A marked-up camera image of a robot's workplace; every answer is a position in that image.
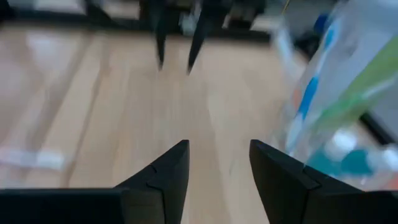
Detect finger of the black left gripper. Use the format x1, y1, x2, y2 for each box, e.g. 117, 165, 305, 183
186, 0, 231, 76
148, 0, 171, 72

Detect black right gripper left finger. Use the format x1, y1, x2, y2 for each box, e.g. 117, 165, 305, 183
114, 139, 190, 224

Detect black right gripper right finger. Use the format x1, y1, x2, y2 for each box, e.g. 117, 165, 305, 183
249, 139, 364, 224

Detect blue toothbrush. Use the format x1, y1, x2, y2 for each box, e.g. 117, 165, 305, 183
284, 14, 341, 155

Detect green toothbrush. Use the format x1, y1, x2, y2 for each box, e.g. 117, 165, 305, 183
0, 146, 68, 172

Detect white disinfecting wipes canister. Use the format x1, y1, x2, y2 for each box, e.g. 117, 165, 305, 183
292, 0, 398, 175

